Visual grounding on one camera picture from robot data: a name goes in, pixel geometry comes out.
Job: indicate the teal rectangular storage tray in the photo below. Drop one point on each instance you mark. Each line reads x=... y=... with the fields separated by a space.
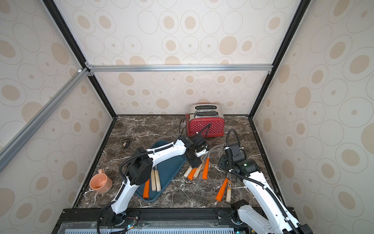
x=167 y=171

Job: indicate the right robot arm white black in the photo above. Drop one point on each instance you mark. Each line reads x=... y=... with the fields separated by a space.
x=276 y=219

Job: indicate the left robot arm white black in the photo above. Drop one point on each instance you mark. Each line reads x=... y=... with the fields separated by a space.
x=137 y=170

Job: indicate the pink plastic cup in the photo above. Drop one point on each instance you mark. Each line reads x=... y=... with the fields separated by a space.
x=100 y=182

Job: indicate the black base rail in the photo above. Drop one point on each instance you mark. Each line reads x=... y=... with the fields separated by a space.
x=159 y=220

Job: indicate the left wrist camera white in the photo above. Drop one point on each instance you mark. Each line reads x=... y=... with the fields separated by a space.
x=203 y=152

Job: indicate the orange handle sickle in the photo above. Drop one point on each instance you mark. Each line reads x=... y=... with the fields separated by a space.
x=190 y=177
x=146 y=190
x=207 y=157
x=221 y=192

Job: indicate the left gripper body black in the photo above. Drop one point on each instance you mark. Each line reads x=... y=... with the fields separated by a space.
x=195 y=161

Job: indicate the left diagonal aluminium bar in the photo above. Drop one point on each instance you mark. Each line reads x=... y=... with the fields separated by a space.
x=22 y=137

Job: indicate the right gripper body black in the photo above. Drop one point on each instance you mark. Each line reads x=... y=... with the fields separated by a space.
x=223 y=162

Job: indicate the horizontal aluminium bar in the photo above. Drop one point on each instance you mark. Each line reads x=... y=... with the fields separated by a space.
x=181 y=68

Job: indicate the wooden handle sickle labelled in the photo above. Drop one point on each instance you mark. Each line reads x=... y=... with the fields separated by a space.
x=229 y=189

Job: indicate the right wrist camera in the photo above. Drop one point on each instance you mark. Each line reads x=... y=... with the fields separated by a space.
x=234 y=153

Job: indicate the red polka dot toaster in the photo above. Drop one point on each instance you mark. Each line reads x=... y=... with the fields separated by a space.
x=205 y=118

